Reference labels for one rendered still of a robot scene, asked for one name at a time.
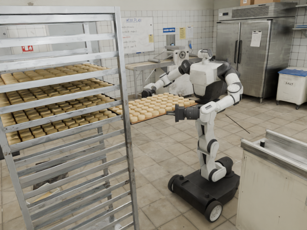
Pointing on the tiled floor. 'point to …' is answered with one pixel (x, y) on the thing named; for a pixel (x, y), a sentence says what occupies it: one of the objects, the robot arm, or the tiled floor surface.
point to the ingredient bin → (292, 86)
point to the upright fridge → (245, 12)
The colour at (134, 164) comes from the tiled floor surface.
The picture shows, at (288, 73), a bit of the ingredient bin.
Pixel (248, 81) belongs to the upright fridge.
